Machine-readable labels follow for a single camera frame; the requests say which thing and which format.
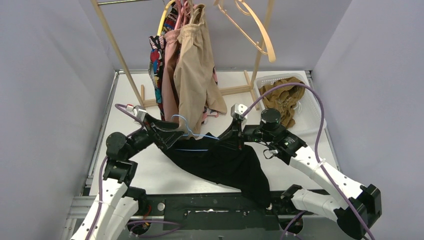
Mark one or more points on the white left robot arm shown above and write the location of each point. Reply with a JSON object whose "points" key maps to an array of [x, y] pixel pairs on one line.
{"points": [[117, 201]]}

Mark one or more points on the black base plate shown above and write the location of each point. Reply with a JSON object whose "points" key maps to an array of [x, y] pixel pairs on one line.
{"points": [[215, 211]]}

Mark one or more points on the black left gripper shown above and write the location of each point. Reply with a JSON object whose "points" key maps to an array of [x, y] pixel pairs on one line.
{"points": [[160, 133]]}

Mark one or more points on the wooden clothes rack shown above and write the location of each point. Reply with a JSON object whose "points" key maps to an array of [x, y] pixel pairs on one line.
{"points": [[264, 47]]}

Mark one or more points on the yellow hanger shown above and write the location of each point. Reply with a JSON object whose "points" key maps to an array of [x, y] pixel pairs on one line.
{"points": [[167, 7]]}

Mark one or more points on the blue hanger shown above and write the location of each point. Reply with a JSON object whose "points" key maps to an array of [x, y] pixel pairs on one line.
{"points": [[190, 133]]}

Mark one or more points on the beige shorts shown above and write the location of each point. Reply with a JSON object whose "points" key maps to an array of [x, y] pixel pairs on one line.
{"points": [[194, 75]]}

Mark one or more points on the brown shorts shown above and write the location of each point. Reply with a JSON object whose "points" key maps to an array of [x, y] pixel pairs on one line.
{"points": [[284, 99]]}

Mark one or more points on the pink hanger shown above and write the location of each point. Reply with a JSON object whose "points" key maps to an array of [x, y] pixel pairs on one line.
{"points": [[184, 11]]}

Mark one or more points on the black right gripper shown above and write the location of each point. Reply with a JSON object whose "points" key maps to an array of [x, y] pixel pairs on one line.
{"points": [[235, 138]]}

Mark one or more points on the white plastic basket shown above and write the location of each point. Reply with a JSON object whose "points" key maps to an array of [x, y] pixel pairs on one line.
{"points": [[307, 111]]}

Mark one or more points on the pink shorts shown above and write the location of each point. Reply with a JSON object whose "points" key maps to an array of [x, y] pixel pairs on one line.
{"points": [[170, 98]]}

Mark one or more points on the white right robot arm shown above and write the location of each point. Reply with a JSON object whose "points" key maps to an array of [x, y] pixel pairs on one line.
{"points": [[353, 206]]}

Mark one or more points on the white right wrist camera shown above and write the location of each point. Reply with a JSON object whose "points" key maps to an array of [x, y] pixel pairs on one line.
{"points": [[237, 111]]}

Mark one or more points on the black shorts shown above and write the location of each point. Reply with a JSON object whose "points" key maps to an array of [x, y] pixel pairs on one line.
{"points": [[240, 169]]}

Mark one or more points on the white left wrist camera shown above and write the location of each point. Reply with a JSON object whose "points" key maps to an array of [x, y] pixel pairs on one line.
{"points": [[137, 112]]}

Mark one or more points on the comic print shorts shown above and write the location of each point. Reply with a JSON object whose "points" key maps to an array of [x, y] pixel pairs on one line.
{"points": [[157, 57]]}

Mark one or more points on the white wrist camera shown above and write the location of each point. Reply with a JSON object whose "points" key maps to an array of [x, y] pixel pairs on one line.
{"points": [[237, 111], [137, 112]]}

